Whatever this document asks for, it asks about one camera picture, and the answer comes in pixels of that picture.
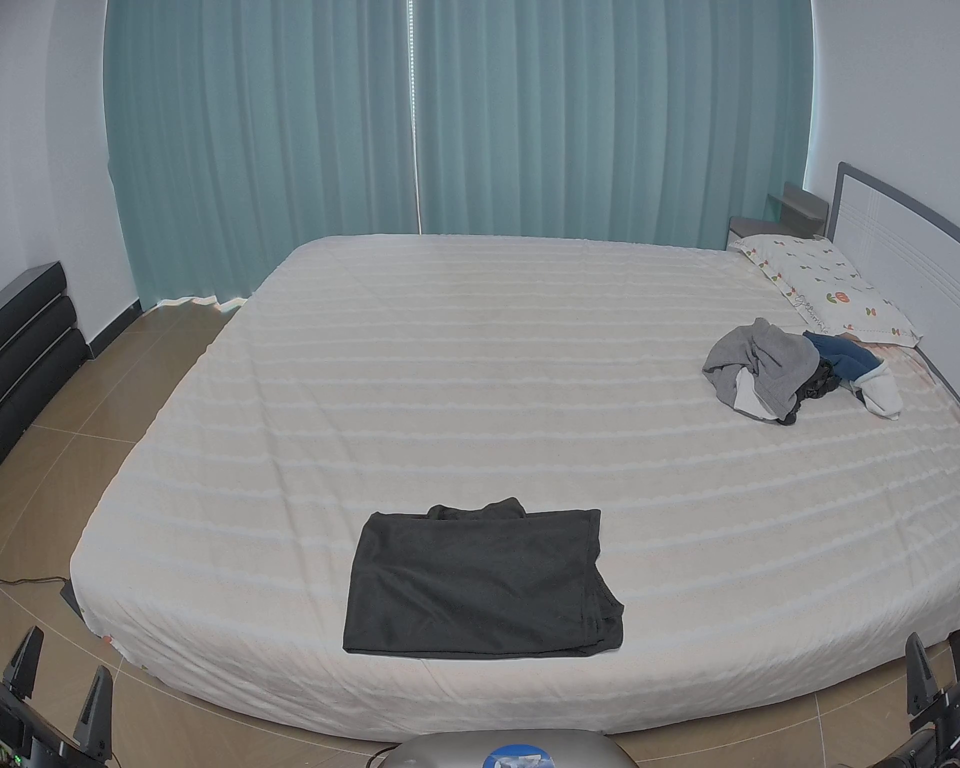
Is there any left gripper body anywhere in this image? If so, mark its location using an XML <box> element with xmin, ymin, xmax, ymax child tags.
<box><xmin>0</xmin><ymin>681</ymin><xmax>100</xmax><ymax>768</ymax></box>

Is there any white printed pillow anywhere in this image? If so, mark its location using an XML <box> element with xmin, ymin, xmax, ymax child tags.
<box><xmin>731</xmin><ymin>234</ymin><xmax>922</xmax><ymax>348</ymax></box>

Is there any blue-green curtain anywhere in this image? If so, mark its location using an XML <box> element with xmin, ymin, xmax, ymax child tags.
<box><xmin>411</xmin><ymin>0</ymin><xmax>817</xmax><ymax>249</ymax></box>
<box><xmin>105</xmin><ymin>0</ymin><xmax>421</xmax><ymax>310</ymax></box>

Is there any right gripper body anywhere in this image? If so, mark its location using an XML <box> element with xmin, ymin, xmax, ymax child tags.
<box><xmin>892</xmin><ymin>681</ymin><xmax>960</xmax><ymax>768</ymax></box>

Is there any grey bedside table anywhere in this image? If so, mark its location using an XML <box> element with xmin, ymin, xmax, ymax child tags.
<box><xmin>727</xmin><ymin>180</ymin><xmax>830</xmax><ymax>241</ymax></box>

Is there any black T-shirt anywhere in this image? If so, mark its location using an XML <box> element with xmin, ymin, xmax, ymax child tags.
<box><xmin>342</xmin><ymin>496</ymin><xmax>627</xmax><ymax>658</ymax></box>

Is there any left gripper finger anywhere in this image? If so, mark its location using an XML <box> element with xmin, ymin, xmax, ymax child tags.
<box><xmin>75</xmin><ymin>666</ymin><xmax>114</xmax><ymax>760</ymax></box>
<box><xmin>0</xmin><ymin>626</ymin><xmax>45</xmax><ymax>700</ymax></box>

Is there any bed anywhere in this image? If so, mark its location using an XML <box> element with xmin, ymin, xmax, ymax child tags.
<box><xmin>60</xmin><ymin>161</ymin><xmax>960</xmax><ymax>740</ymax></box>

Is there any black chest of drawers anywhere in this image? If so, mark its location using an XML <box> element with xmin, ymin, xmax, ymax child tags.
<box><xmin>0</xmin><ymin>261</ymin><xmax>87</xmax><ymax>462</ymax></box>

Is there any pile of clothes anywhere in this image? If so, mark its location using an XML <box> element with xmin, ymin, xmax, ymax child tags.
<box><xmin>701</xmin><ymin>317</ymin><xmax>903</xmax><ymax>427</ymax></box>

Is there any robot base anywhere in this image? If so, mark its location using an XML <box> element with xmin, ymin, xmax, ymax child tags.
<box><xmin>390</xmin><ymin>733</ymin><xmax>631</xmax><ymax>768</ymax></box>

